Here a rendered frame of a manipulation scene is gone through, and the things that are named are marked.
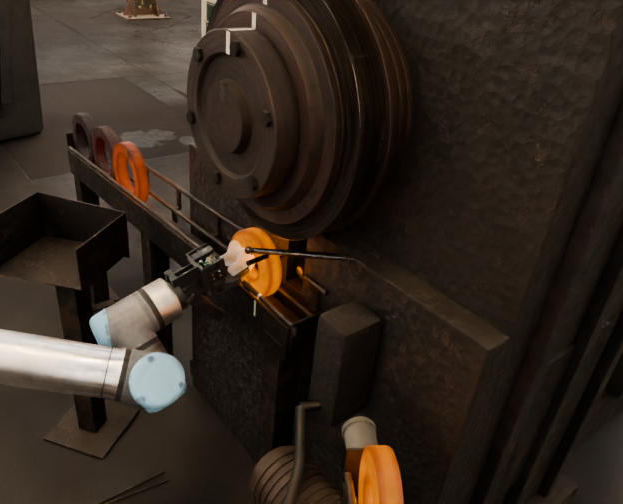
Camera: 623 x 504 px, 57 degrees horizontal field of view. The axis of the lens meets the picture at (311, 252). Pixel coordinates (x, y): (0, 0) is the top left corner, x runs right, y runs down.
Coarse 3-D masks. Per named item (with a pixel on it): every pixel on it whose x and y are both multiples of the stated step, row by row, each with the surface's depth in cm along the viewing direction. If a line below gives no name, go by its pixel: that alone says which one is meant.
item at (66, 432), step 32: (0, 224) 141; (32, 224) 152; (64, 224) 154; (96, 224) 150; (0, 256) 143; (32, 256) 148; (64, 256) 148; (96, 256) 138; (128, 256) 153; (64, 288) 147; (64, 320) 153; (64, 416) 178; (96, 416) 171; (128, 416) 180; (96, 448) 169
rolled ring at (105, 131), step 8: (96, 128) 179; (104, 128) 177; (96, 136) 181; (104, 136) 176; (112, 136) 176; (96, 144) 184; (104, 144) 186; (112, 144) 174; (96, 152) 186; (104, 152) 188; (112, 152) 174; (96, 160) 188; (104, 160) 188; (112, 160) 176; (104, 168) 187; (112, 168) 178; (112, 176) 180
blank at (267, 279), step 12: (252, 228) 125; (240, 240) 126; (252, 240) 123; (264, 240) 122; (264, 264) 121; (276, 264) 121; (252, 276) 128; (264, 276) 123; (276, 276) 122; (264, 288) 124; (276, 288) 125
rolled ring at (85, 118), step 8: (72, 120) 196; (80, 120) 189; (88, 120) 188; (72, 128) 198; (80, 128) 197; (88, 128) 187; (80, 136) 199; (88, 136) 187; (80, 144) 200; (80, 152) 199; (88, 152) 200
